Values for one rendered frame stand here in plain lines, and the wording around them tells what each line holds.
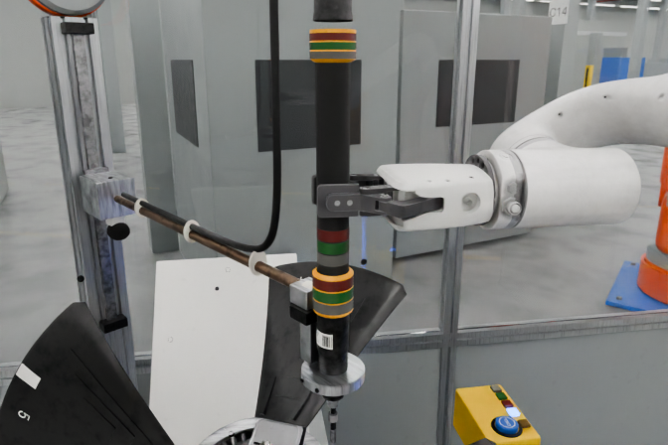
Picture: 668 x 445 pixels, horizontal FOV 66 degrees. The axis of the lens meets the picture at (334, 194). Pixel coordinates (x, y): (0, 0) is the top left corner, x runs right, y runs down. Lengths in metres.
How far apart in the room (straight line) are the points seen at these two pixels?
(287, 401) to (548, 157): 0.44
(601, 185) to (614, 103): 0.11
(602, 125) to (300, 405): 0.49
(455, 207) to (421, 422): 1.18
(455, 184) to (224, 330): 0.58
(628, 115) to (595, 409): 1.32
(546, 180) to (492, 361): 1.09
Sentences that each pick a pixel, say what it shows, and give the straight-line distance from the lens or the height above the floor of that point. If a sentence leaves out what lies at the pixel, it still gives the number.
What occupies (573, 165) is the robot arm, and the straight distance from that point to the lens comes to 0.57.
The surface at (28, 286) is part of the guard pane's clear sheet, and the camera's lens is 1.42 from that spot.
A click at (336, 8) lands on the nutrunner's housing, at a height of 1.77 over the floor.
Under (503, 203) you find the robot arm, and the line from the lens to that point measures 0.53.
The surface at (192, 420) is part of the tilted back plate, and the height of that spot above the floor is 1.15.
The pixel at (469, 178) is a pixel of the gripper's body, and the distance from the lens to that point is 0.51.
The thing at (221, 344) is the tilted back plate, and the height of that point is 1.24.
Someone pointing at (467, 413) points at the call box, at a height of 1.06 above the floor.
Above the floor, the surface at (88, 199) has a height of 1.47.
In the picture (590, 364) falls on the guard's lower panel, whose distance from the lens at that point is 1.76.
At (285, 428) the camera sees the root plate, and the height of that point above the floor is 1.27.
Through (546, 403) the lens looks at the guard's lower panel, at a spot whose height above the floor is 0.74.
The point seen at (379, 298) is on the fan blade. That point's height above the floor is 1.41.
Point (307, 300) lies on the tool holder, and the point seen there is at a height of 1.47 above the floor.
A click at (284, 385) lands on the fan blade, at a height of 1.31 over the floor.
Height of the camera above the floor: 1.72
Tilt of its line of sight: 15 degrees down
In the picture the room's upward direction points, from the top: straight up
